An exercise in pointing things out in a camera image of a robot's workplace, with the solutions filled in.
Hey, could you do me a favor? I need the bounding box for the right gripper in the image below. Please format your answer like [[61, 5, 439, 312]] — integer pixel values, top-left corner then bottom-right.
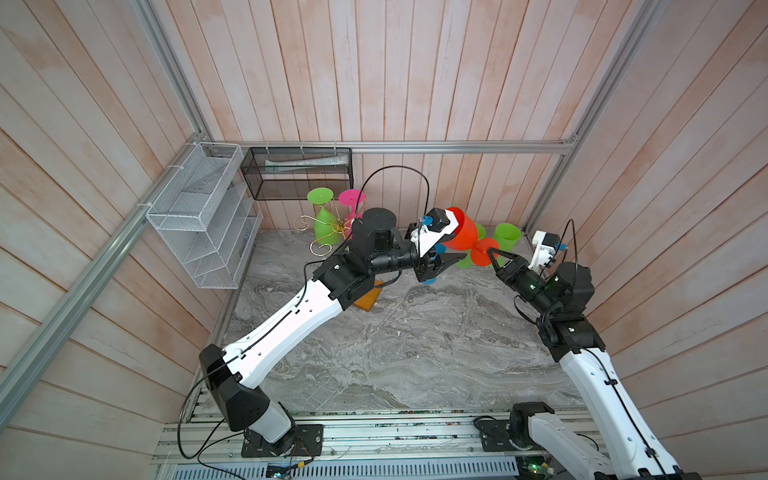
[[488, 248, 555, 321]]

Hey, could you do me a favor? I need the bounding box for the green wine glass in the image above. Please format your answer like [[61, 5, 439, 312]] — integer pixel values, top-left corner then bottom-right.
[[493, 223, 522, 252], [307, 187, 341, 246], [455, 223, 488, 270]]

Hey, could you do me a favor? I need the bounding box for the red wine glass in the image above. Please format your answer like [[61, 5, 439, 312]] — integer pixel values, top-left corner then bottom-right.
[[443, 207, 498, 269]]

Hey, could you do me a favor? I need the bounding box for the pink wine glass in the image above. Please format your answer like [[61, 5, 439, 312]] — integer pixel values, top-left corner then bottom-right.
[[338, 189, 366, 237]]

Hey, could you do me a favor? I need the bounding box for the blue wine glass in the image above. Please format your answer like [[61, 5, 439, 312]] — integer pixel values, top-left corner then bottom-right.
[[422, 244, 447, 285]]

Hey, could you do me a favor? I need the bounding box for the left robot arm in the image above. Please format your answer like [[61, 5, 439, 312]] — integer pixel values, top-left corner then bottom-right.
[[199, 208, 465, 446]]

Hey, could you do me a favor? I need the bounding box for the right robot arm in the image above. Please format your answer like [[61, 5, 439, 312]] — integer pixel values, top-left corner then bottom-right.
[[488, 248, 699, 479]]

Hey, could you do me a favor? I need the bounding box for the black mesh basket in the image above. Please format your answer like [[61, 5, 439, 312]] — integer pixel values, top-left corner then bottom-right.
[[241, 146, 355, 201]]

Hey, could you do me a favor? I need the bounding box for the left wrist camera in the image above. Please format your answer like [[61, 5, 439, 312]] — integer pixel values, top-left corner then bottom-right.
[[408, 208, 459, 257]]

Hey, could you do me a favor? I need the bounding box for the gold wire wine glass rack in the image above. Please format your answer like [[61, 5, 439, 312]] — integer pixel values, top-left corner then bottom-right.
[[293, 197, 350, 258]]

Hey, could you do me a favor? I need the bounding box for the white wire mesh shelf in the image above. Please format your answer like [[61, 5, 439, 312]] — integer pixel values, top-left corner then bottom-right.
[[147, 142, 263, 290]]

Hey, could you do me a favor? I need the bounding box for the horizontal aluminium frame bar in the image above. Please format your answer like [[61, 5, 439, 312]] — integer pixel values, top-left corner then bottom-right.
[[212, 140, 575, 155]]

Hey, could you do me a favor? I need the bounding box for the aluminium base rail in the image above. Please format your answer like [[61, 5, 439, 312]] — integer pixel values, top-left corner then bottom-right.
[[151, 410, 565, 479]]

